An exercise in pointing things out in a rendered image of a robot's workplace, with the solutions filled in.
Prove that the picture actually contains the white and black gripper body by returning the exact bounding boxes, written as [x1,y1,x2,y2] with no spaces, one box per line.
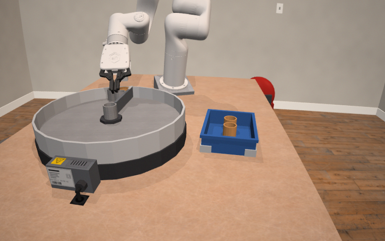
[100,41,130,75]

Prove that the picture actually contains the grey metal bushing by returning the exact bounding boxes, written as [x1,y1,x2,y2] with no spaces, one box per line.
[107,88,115,101]
[103,102,118,120]
[114,90,125,100]

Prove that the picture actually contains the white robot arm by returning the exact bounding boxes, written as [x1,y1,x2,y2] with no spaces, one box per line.
[103,0,211,91]

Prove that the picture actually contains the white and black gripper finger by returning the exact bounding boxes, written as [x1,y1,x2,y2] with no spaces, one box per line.
[99,69,114,94]
[114,68,131,93]

